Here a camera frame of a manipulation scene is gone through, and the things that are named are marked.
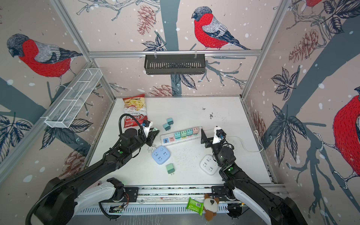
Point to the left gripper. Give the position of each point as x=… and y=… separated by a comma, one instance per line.
x=152, y=137

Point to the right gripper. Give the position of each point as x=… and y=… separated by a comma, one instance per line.
x=206, y=140

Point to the pink plug adapter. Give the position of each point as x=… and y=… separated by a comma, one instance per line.
x=195, y=130

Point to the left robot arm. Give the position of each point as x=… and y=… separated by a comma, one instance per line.
x=58, y=202

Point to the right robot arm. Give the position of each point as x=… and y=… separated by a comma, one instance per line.
x=272, y=209

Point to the white multicolour power strip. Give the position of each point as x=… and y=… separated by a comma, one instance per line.
x=169, y=139

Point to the blue cube power socket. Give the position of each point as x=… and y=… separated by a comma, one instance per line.
x=161, y=155

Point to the white cube power socket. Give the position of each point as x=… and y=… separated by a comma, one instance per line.
x=209, y=165

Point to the red white cassava chips bag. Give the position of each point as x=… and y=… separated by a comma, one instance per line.
x=136, y=107

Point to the brown white plush toy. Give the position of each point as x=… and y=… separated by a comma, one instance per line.
x=210, y=206

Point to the green wipes packet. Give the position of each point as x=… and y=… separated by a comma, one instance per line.
x=195, y=206

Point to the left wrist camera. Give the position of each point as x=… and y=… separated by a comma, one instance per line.
x=146, y=126

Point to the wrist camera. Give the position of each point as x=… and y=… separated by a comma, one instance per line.
x=219, y=135
x=146, y=126

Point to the white power cable blue cube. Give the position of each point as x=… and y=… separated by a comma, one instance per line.
x=152, y=148

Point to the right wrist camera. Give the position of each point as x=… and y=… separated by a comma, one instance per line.
x=219, y=135

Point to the black wire basket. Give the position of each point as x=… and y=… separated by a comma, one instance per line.
x=175, y=64

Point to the white mesh wall basket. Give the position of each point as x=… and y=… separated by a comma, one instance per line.
x=70, y=105

